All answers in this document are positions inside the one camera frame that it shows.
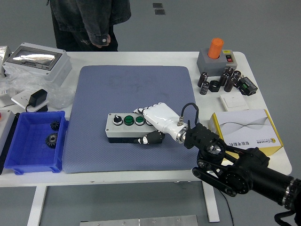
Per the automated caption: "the person's hand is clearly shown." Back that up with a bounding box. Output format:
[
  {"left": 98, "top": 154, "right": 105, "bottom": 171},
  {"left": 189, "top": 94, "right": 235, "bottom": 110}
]
[{"left": 90, "top": 35, "right": 111, "bottom": 49}]

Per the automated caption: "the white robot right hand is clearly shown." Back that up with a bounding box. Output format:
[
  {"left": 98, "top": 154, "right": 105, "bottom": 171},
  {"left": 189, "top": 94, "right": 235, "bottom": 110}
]
[{"left": 133, "top": 102, "right": 189, "bottom": 145}]

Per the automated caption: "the grey push button control box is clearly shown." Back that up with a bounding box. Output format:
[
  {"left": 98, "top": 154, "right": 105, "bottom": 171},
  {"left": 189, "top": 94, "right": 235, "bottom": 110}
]
[{"left": 105, "top": 112, "right": 163, "bottom": 144}]

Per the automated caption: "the person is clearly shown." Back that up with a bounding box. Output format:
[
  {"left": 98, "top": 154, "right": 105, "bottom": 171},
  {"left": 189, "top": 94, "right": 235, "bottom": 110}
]
[{"left": 49, "top": 0, "right": 132, "bottom": 52}]

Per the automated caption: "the blue-grey table mat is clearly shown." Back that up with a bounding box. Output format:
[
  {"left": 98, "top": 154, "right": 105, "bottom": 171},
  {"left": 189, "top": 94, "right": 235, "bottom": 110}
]
[{"left": 63, "top": 65, "right": 205, "bottom": 174}]

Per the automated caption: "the clear plastic bag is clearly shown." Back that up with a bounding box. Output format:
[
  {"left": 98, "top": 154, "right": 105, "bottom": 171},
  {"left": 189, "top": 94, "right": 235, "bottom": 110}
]
[{"left": 0, "top": 70, "right": 75, "bottom": 110}]

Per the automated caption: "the black power adapter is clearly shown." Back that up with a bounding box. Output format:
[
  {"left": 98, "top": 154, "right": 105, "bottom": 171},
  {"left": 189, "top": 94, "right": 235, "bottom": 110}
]
[{"left": 25, "top": 89, "right": 48, "bottom": 113}]

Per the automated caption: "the orange cylinder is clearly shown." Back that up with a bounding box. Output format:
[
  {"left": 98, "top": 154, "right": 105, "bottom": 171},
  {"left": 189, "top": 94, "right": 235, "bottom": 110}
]
[{"left": 207, "top": 38, "right": 224, "bottom": 60}]

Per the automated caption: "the white and yellow carton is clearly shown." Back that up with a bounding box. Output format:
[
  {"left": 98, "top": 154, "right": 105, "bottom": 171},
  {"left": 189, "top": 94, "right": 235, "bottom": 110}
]
[{"left": 208, "top": 109, "right": 284, "bottom": 158}]

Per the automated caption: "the black module with green terminals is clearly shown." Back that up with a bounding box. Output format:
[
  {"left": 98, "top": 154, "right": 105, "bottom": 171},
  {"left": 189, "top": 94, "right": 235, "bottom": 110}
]
[{"left": 236, "top": 76, "right": 259, "bottom": 96}]

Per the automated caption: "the white socket panel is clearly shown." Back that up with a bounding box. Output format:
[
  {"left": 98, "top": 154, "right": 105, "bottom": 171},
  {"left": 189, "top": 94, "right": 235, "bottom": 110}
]
[{"left": 11, "top": 90, "right": 49, "bottom": 111}]

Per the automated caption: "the white table leg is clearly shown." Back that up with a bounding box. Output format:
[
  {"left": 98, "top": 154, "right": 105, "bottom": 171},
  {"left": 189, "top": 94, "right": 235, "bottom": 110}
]
[
  {"left": 27, "top": 186, "right": 48, "bottom": 226},
  {"left": 202, "top": 181, "right": 221, "bottom": 223}
]

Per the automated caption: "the large black gear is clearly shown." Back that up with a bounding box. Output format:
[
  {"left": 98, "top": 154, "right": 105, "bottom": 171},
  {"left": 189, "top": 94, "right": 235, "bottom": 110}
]
[{"left": 45, "top": 132, "right": 59, "bottom": 149}]

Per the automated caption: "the blue plastic bin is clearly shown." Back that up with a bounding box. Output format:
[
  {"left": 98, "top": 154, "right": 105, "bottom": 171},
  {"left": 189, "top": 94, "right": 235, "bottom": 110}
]
[{"left": 4, "top": 110, "right": 69, "bottom": 175}]

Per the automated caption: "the grey enclosure with clear lid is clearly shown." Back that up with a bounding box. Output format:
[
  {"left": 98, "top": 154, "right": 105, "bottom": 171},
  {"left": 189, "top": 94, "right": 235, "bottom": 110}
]
[{"left": 2, "top": 42, "right": 72, "bottom": 87}]

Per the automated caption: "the grey switch box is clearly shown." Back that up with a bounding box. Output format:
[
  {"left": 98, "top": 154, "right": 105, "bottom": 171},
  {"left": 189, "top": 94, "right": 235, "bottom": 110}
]
[{"left": 196, "top": 48, "right": 238, "bottom": 77}]

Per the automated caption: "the white wall switch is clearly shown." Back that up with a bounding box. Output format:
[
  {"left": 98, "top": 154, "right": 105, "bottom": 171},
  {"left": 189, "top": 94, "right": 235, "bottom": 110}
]
[{"left": 220, "top": 91, "right": 250, "bottom": 112}]

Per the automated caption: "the black cable under table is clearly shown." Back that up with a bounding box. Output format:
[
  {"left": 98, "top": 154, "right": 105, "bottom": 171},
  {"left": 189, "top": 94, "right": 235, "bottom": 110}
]
[{"left": 217, "top": 188, "right": 235, "bottom": 226}]

